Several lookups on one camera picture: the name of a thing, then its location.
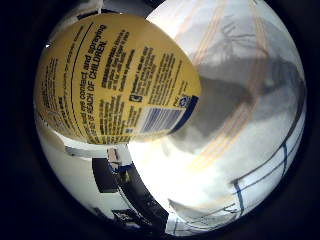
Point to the black equipment cart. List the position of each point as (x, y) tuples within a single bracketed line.
[(143, 200)]

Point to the yellow label spray bottle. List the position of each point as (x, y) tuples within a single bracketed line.
[(113, 80)]

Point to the white checked cloth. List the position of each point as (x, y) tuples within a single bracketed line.
[(266, 186)]

